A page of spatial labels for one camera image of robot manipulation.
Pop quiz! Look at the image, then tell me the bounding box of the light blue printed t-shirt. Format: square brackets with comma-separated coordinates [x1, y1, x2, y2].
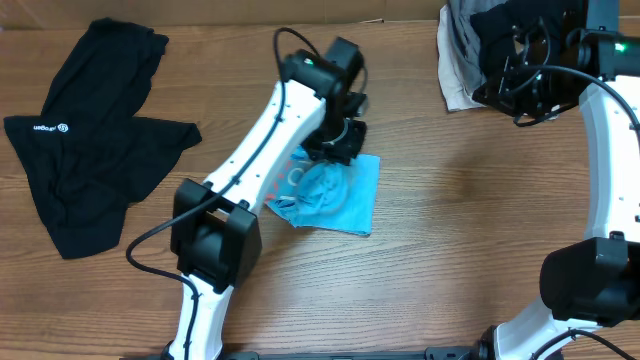
[266, 148, 381, 236]

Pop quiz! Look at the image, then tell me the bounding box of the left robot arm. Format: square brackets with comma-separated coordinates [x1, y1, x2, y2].
[161, 37, 367, 359]

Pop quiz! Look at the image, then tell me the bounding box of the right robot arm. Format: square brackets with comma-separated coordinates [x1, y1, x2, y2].
[463, 1, 639, 359]

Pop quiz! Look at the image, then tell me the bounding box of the black folded garment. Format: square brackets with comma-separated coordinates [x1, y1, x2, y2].
[470, 0, 583, 78]

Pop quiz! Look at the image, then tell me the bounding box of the grey folded garment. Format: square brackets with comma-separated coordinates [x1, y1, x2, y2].
[447, 0, 505, 95]

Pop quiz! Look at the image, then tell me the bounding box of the beige folded garment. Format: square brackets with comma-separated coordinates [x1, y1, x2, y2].
[437, 5, 482, 112]

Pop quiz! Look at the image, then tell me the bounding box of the black t-shirt on left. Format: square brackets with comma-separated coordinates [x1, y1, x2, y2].
[4, 18, 202, 259]

